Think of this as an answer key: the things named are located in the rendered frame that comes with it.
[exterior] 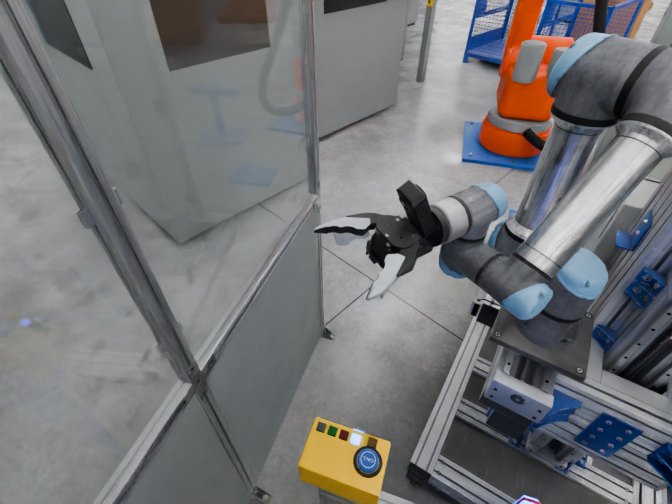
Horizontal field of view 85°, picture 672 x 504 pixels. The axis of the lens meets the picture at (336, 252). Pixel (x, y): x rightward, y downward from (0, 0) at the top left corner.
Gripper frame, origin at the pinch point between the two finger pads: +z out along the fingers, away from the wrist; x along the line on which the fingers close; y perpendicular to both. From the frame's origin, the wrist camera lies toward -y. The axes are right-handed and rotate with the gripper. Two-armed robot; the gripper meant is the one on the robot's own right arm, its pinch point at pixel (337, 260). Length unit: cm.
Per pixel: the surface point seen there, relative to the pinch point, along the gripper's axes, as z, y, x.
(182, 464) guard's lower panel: 37, 67, 6
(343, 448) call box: 5.9, 36.5, -16.7
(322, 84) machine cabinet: -168, 126, 279
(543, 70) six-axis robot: -314, 86, 152
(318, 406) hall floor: -15, 150, 22
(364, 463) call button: 4.2, 34.9, -21.1
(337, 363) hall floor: -36, 152, 37
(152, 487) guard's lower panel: 43, 59, 2
